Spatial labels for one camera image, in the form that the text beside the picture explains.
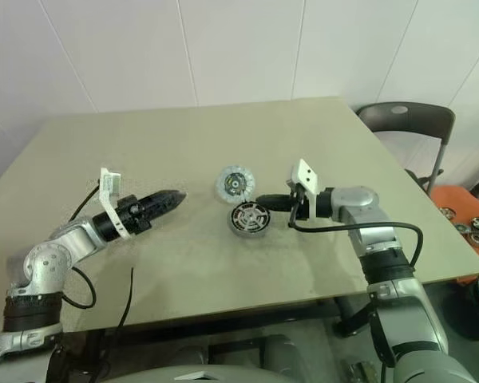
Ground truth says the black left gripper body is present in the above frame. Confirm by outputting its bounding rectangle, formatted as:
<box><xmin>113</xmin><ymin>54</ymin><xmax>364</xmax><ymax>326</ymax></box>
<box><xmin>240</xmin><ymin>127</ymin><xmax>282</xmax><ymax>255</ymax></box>
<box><xmin>114</xmin><ymin>194</ymin><xmax>153</xmax><ymax>238</ymax></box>

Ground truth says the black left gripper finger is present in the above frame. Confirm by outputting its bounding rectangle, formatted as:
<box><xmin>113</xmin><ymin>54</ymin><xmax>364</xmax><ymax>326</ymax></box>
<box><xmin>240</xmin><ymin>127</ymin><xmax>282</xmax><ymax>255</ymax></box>
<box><xmin>146</xmin><ymin>198</ymin><xmax>185</xmax><ymax>225</ymax></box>
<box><xmin>141</xmin><ymin>189</ymin><xmax>189</xmax><ymax>213</ymax></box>

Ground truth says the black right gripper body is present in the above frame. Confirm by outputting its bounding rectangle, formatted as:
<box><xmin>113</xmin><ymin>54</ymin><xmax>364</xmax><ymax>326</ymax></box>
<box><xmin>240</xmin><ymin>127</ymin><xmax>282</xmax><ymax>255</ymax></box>
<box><xmin>287</xmin><ymin>190</ymin><xmax>310</xmax><ymax>222</ymax></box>

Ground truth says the spoked silver rotor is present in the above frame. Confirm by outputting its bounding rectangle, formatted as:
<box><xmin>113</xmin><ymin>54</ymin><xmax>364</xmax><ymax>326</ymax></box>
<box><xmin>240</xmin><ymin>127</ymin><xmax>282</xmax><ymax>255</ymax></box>
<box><xmin>236</xmin><ymin>207</ymin><xmax>265</xmax><ymax>231</ymax></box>

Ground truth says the grey round motor housing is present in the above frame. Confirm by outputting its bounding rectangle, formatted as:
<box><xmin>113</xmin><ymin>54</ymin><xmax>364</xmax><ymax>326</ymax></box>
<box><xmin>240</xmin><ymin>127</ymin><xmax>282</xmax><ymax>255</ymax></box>
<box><xmin>227</xmin><ymin>201</ymin><xmax>272</xmax><ymax>240</ymax></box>

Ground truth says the round motor stator base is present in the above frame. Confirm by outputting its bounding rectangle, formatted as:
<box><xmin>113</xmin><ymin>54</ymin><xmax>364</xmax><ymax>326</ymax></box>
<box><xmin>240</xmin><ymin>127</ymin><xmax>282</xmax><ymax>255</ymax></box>
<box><xmin>214</xmin><ymin>165</ymin><xmax>257</xmax><ymax>203</ymax></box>

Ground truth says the dark grey rounded shape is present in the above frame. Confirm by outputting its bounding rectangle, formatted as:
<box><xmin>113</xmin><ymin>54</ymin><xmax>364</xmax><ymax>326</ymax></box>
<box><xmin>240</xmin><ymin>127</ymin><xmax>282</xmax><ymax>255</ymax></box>
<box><xmin>174</xmin><ymin>345</ymin><xmax>209</xmax><ymax>366</ymax></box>

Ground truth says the black folding chair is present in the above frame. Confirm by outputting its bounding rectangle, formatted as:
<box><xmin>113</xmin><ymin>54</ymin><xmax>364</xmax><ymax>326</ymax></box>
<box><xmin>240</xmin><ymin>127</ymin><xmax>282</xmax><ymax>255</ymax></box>
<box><xmin>355</xmin><ymin>101</ymin><xmax>457</xmax><ymax>192</ymax></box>

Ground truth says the orange tray with parts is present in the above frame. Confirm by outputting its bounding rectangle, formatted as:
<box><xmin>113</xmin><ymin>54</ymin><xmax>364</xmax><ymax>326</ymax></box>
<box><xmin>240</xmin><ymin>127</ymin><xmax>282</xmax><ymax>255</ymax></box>
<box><xmin>429</xmin><ymin>185</ymin><xmax>479</xmax><ymax>260</ymax></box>

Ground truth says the small metallic floor object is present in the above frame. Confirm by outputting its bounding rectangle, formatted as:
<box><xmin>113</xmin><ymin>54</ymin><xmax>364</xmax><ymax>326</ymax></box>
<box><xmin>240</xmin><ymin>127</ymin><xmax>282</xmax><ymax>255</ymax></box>
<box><xmin>342</xmin><ymin>361</ymin><xmax>378</xmax><ymax>383</ymax></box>

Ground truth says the black waste bin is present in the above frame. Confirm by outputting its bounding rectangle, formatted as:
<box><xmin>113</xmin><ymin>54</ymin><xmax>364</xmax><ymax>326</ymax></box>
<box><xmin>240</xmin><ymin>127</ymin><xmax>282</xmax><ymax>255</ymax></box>
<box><xmin>458</xmin><ymin>273</ymin><xmax>479</xmax><ymax>342</ymax></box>

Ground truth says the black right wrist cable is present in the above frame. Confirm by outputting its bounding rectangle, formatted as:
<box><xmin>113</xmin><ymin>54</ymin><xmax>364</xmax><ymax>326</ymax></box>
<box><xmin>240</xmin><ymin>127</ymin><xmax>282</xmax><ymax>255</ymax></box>
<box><xmin>287</xmin><ymin>187</ymin><xmax>424</xmax><ymax>272</ymax></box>

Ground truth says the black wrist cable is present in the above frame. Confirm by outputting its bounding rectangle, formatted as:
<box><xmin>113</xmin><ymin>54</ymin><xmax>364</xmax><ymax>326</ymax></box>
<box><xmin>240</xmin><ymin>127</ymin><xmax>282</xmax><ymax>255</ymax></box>
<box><xmin>61</xmin><ymin>181</ymin><xmax>103</xmax><ymax>310</ymax></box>
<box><xmin>287</xmin><ymin>187</ymin><xmax>424</xmax><ymax>272</ymax></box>

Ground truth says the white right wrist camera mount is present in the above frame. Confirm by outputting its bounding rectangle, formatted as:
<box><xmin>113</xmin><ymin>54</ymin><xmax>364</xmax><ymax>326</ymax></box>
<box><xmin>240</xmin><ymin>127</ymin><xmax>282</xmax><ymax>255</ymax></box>
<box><xmin>286</xmin><ymin>158</ymin><xmax>320</xmax><ymax>221</ymax></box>

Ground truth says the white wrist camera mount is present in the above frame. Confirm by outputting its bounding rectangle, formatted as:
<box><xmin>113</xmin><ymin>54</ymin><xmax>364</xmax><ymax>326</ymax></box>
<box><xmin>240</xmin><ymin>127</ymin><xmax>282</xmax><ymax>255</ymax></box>
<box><xmin>286</xmin><ymin>158</ymin><xmax>320</xmax><ymax>221</ymax></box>
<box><xmin>98</xmin><ymin>167</ymin><xmax>133</xmax><ymax>241</ymax></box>

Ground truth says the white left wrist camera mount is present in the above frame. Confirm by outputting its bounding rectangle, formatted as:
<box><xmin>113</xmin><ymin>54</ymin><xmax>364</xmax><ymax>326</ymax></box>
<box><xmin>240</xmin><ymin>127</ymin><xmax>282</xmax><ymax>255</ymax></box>
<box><xmin>98</xmin><ymin>167</ymin><xmax>133</xmax><ymax>241</ymax></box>

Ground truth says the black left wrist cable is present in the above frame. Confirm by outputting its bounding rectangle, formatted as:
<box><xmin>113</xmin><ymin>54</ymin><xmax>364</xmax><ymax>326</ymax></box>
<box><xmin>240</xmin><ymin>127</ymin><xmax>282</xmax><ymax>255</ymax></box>
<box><xmin>61</xmin><ymin>181</ymin><xmax>103</xmax><ymax>310</ymax></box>

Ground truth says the thin black hanging cable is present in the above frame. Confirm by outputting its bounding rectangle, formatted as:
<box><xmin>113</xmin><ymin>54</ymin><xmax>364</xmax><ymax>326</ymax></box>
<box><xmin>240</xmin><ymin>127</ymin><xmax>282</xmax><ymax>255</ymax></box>
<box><xmin>99</xmin><ymin>267</ymin><xmax>136</xmax><ymax>372</ymax></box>

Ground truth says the black table frame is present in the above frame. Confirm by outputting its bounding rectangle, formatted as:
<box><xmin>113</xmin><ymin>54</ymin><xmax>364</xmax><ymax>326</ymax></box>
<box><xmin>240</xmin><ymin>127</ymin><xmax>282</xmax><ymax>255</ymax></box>
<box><xmin>77</xmin><ymin>294</ymin><xmax>380</xmax><ymax>360</ymax></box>

